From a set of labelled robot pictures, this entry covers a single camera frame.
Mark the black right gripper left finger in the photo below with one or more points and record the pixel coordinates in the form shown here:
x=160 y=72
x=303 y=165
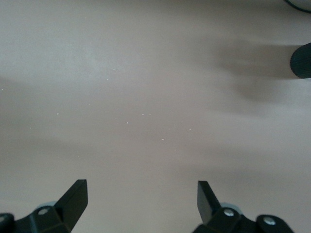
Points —
x=73 y=201

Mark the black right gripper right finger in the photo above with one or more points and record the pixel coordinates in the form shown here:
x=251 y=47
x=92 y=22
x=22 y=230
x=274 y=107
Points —
x=206 y=204

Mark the black ribbed foam cylinder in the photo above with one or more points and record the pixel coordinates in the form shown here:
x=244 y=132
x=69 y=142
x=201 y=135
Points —
x=302 y=63

